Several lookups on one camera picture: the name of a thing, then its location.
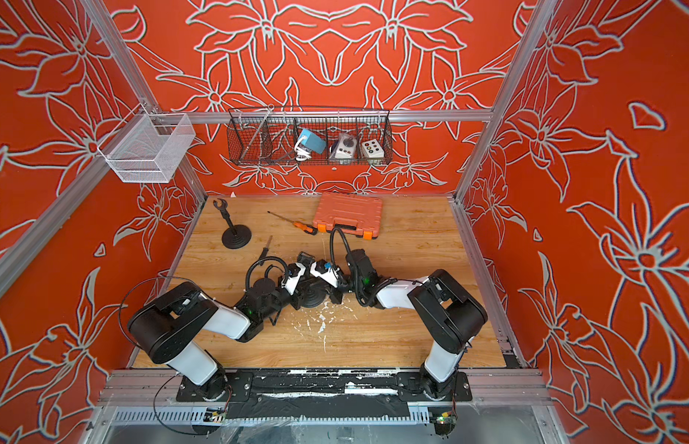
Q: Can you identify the black round stand base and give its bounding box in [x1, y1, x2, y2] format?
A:
[221, 225, 252, 250]

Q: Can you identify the black microphone stand pole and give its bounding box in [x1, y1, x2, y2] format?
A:
[213, 198, 237, 236]

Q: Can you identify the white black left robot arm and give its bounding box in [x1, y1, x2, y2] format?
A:
[128, 256, 306, 400]

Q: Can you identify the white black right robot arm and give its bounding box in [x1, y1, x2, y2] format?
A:
[303, 249, 488, 401]

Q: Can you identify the orange plastic tool case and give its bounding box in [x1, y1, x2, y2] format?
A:
[312, 192, 383, 240]

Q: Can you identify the white box with dial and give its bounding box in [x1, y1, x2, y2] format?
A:
[329, 133, 357, 165]

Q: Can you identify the white box with buttons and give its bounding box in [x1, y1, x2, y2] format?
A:
[360, 140, 385, 165]

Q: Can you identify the blue white device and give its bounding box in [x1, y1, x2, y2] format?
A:
[294, 129, 327, 162]

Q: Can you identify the orange black handled screwdriver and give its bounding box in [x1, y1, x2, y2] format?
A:
[269, 211, 319, 235]

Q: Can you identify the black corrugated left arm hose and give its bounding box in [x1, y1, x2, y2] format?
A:
[243, 256, 290, 290]

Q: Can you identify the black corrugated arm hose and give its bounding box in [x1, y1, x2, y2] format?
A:
[243, 256, 290, 290]
[329, 226, 429, 309]

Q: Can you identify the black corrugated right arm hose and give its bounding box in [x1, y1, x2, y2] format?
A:
[329, 226, 429, 309]

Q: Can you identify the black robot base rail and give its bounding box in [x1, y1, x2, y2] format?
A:
[176, 369, 472, 416]

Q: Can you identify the black wire wall basket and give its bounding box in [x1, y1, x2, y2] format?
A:
[226, 107, 394, 167]

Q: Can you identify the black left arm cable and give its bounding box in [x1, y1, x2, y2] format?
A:
[118, 276, 196, 340]

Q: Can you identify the white slotted cable duct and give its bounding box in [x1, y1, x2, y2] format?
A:
[111, 406, 431, 427]

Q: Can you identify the clear plastic wall bin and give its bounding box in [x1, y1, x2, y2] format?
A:
[98, 114, 196, 184]

